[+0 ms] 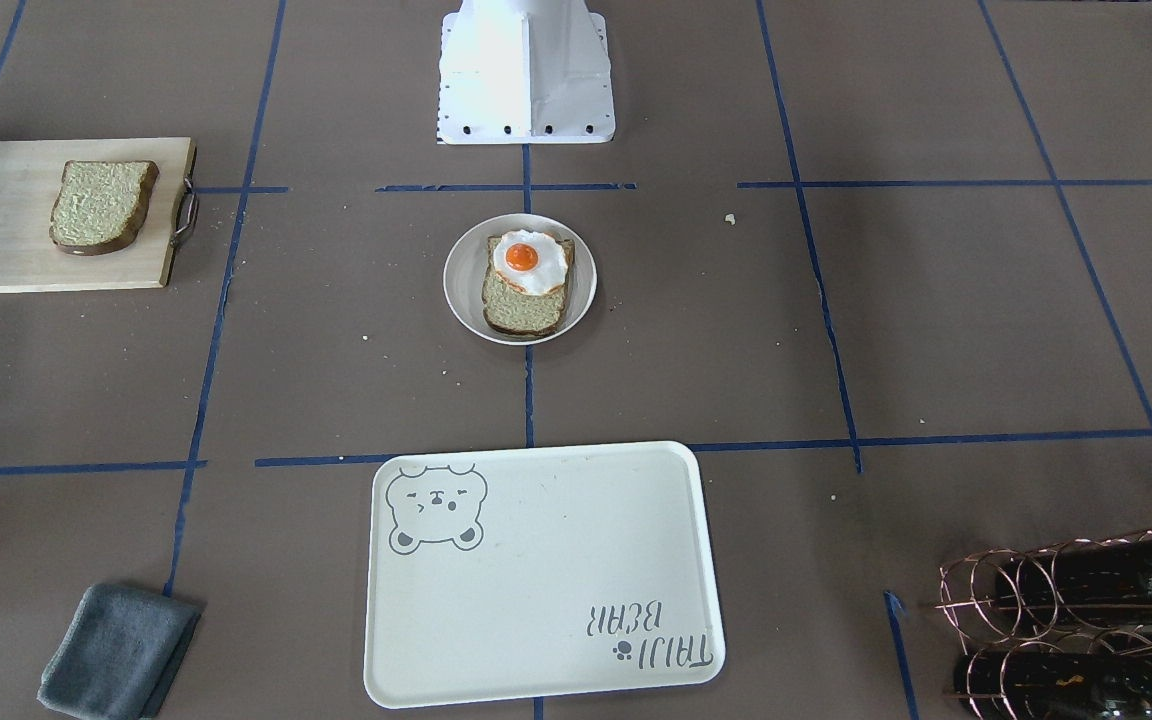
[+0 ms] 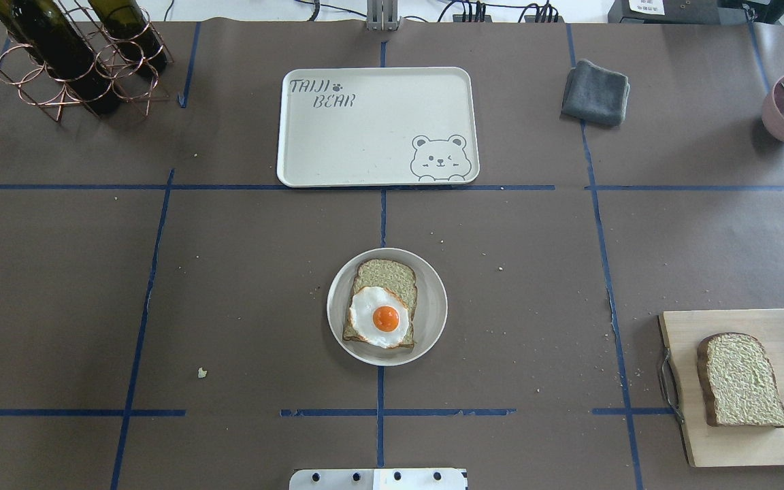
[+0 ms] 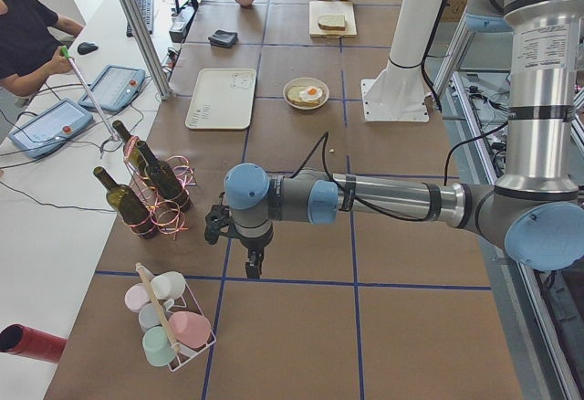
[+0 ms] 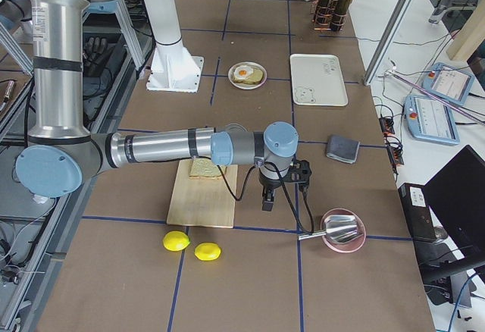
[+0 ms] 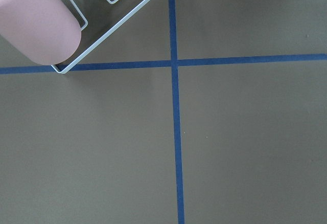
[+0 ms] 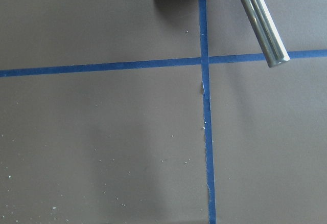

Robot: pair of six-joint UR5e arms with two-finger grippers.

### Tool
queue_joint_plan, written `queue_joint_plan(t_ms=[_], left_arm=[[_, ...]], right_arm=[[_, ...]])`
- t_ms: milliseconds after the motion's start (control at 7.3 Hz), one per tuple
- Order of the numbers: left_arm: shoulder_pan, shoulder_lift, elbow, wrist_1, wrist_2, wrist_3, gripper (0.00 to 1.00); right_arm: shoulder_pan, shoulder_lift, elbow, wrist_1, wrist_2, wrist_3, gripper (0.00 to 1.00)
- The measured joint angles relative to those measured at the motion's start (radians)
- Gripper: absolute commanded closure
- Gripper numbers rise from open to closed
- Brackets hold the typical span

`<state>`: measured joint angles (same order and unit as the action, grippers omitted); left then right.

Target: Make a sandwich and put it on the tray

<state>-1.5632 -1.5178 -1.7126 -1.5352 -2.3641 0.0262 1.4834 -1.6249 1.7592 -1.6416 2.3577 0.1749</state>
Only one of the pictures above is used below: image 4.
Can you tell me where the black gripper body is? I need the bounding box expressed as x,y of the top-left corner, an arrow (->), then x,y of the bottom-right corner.
258,168 -> 286,197

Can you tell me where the bread slice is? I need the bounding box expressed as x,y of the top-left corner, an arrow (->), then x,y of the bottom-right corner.
189,158 -> 227,180
233,68 -> 264,84

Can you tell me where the white round plate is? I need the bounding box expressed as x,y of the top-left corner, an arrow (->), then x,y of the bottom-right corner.
228,62 -> 268,90

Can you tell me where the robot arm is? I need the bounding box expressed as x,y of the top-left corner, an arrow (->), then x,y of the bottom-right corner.
15,0 -> 299,211

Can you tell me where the cream bear tray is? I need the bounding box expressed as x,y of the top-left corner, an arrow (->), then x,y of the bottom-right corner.
289,54 -> 348,107

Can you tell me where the wooden cutting board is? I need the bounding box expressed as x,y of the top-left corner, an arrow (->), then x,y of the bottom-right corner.
167,160 -> 238,228

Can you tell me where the metal scoop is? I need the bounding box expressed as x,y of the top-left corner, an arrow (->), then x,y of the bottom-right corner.
298,215 -> 362,244

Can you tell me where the yellow lemon right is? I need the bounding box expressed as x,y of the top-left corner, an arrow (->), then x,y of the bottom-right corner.
194,243 -> 222,262

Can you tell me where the yellow lemon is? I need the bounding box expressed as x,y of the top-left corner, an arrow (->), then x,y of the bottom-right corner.
194,243 -> 222,262
162,230 -> 190,252

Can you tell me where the grey folded cloth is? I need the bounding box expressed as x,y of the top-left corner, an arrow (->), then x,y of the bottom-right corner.
326,134 -> 360,164

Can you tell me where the pink bowl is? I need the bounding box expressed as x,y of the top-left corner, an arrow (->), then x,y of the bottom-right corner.
321,208 -> 366,253

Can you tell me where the yellow lemon left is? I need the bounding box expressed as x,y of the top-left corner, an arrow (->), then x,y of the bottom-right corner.
162,230 -> 190,252

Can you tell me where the fried egg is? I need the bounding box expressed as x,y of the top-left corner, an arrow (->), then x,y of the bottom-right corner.
233,65 -> 253,80

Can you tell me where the black box device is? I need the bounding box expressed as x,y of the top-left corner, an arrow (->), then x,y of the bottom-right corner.
398,183 -> 436,243

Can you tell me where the teach pendant near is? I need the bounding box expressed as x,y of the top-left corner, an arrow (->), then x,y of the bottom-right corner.
404,95 -> 460,146

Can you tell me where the teach pendant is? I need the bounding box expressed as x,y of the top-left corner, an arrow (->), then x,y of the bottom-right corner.
404,95 -> 460,146
422,62 -> 474,106

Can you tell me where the black laptop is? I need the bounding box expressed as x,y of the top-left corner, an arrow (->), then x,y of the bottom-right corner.
420,144 -> 485,287

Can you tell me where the teach pendant far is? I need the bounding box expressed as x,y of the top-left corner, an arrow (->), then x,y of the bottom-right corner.
422,62 -> 474,106

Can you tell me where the pink grabber stick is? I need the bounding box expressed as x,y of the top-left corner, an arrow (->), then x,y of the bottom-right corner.
384,70 -> 484,126

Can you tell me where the wooden beam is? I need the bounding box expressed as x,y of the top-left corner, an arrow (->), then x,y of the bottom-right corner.
446,0 -> 485,61

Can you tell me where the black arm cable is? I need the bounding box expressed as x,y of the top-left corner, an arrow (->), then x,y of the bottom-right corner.
219,157 -> 315,234

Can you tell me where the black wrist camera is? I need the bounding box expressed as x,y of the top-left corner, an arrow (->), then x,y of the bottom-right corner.
283,159 -> 312,192

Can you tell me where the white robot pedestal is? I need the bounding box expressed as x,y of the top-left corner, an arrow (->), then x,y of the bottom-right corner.
144,0 -> 204,93

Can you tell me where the copper wire bottle rack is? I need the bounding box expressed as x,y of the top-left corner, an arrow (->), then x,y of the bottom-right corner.
313,0 -> 349,32

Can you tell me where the aluminium frame post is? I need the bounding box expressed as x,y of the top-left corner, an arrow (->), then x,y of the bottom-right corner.
363,0 -> 413,86

